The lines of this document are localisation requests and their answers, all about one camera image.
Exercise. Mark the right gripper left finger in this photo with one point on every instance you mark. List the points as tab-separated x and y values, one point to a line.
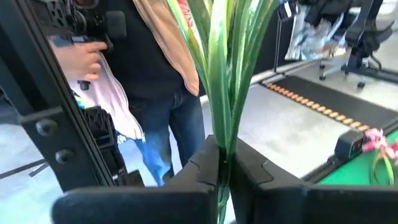
140	205

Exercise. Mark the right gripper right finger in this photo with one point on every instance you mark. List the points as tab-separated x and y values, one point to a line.
280	202

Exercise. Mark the pink flower bunch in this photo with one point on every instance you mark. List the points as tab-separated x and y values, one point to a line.
376	138
219	77

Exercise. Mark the small black box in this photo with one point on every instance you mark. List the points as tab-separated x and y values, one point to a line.
345	146

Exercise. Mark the white cloth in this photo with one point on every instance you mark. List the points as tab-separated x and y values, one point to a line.
109	96

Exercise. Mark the person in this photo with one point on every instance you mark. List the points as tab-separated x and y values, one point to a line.
146	56

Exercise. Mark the person's hand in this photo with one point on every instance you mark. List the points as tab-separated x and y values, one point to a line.
74	62

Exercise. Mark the silver foil bag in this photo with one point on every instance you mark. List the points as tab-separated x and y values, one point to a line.
311	40

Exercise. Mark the black hand-held device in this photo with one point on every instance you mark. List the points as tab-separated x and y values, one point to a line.
115	25

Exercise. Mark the black office chair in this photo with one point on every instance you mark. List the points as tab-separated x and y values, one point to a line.
357	31

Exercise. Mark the black table edge rail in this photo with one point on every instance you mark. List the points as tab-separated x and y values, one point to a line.
326	166

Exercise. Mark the black frame post with bracket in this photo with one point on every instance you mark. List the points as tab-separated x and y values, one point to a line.
46	130

